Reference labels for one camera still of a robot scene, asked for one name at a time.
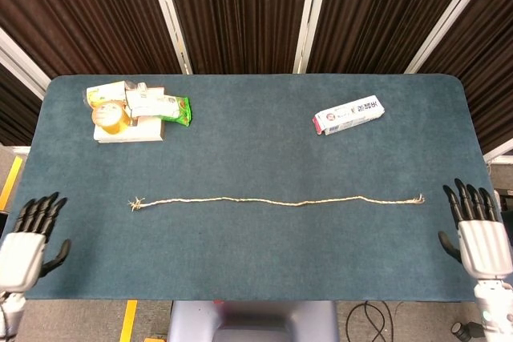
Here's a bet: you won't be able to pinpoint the yellow floor tape strip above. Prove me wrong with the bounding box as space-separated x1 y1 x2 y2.
0 156 24 213
119 300 139 342

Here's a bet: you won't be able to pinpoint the white pink paper package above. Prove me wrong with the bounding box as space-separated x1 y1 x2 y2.
312 95 388 137

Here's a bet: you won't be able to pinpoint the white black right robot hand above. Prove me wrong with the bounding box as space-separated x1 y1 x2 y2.
437 177 513 282

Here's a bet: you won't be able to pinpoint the beige twisted rope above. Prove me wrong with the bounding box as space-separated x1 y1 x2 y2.
127 193 426 213

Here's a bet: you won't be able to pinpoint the green white snack bag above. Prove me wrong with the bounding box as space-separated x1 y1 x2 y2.
124 87 192 127

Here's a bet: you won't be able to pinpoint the flat white cardboard box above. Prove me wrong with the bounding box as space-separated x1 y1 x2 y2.
93 113 166 144

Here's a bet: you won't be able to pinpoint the black cylindrical object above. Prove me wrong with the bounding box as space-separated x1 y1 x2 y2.
451 320 482 342

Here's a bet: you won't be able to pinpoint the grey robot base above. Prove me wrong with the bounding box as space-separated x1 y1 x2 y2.
166 300 341 342

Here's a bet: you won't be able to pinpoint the black floor cables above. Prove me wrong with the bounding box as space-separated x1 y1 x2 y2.
345 300 402 342

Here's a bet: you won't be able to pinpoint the yellow adhesive tape roll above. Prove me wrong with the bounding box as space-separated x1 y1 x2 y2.
91 100 131 136

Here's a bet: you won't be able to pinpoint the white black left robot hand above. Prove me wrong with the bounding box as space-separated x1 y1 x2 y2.
0 191 72 294

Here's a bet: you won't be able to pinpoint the brown folding screen panel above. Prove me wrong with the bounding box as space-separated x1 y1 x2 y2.
294 0 492 74
146 0 321 75
0 0 193 78
0 27 51 147
406 0 513 165

